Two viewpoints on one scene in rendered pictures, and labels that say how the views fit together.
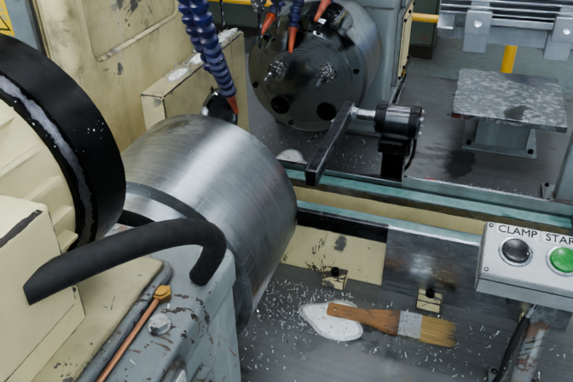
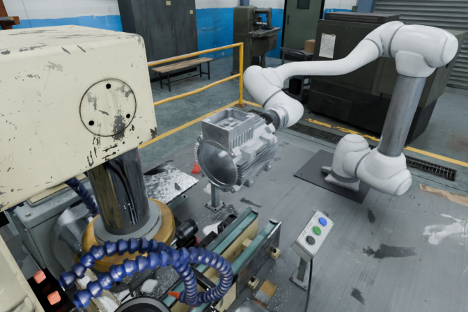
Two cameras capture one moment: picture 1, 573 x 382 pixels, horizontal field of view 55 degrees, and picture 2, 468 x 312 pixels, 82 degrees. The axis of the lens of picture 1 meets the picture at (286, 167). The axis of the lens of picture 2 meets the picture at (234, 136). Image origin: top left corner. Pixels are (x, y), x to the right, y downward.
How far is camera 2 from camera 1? 0.69 m
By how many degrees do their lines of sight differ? 61
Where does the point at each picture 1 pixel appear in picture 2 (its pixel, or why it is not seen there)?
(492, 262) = (311, 249)
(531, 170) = (193, 203)
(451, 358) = (282, 290)
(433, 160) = not seen: hidden behind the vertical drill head
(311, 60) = not seen: hidden behind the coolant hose
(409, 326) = (264, 297)
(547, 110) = (183, 178)
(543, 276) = (320, 239)
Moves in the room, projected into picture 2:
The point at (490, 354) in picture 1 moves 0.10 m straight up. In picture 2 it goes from (283, 275) to (285, 258)
